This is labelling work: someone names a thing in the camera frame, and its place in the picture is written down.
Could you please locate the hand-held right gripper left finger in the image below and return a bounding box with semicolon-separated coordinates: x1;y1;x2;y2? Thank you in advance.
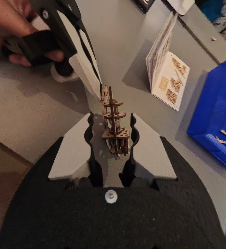
48;112;104;187

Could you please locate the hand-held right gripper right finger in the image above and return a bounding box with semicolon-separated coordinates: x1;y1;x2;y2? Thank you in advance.
118;113;178;187

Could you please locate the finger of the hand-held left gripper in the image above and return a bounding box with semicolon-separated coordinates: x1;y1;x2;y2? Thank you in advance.
57;9;103;100
70;0;103;92

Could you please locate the wooden mechanical model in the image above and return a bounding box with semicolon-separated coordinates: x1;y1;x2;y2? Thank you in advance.
100;85;131;155

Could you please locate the person's left hand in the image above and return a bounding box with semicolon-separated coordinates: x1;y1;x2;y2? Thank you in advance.
0;0;65;67

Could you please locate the black cardboard box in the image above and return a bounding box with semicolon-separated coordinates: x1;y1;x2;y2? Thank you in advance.
131;0;156;13

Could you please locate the open instruction booklet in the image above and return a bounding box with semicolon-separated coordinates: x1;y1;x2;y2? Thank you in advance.
145;12;191;112

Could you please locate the large blue storage bin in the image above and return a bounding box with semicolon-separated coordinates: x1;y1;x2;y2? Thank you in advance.
186;52;226;174

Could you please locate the white device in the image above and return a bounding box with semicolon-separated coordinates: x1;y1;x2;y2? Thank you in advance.
163;0;195;16

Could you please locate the blue speckled object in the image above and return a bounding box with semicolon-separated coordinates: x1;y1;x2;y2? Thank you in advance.
199;0;226;33

